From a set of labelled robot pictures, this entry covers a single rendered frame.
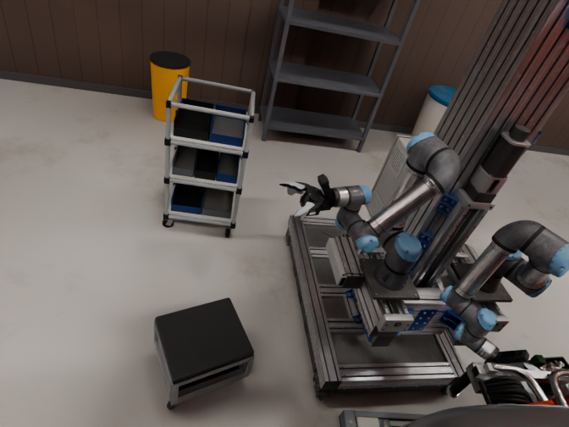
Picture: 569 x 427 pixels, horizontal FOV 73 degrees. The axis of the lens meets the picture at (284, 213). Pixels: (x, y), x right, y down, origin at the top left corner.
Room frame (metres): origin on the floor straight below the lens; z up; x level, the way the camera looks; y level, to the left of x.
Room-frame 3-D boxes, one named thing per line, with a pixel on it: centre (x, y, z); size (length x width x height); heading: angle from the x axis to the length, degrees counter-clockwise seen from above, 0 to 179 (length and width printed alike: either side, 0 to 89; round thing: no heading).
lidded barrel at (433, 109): (4.33, -1.44, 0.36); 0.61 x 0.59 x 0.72; 108
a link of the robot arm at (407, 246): (1.27, -0.53, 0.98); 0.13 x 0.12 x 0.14; 32
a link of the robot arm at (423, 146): (1.37, -0.47, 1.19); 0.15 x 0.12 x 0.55; 32
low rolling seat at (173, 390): (1.03, 0.22, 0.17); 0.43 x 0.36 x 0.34; 127
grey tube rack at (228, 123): (2.17, 0.60, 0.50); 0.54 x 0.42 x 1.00; 102
